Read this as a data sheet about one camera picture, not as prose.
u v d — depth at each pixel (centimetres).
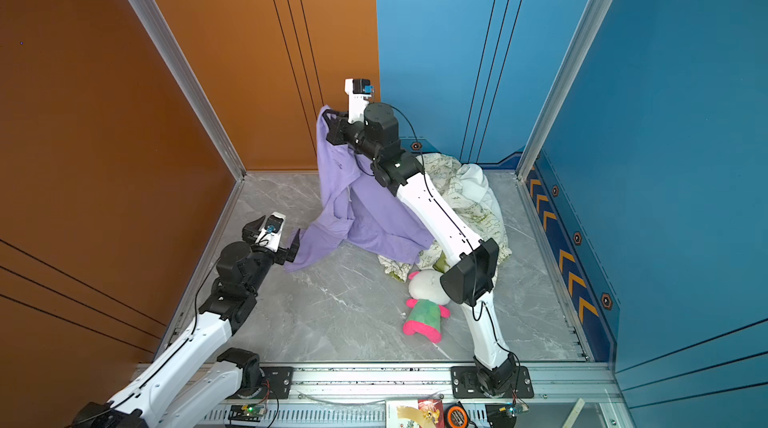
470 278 57
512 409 70
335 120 69
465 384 72
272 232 65
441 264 92
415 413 67
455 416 67
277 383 73
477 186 102
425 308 79
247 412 71
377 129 53
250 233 70
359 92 60
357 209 91
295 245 73
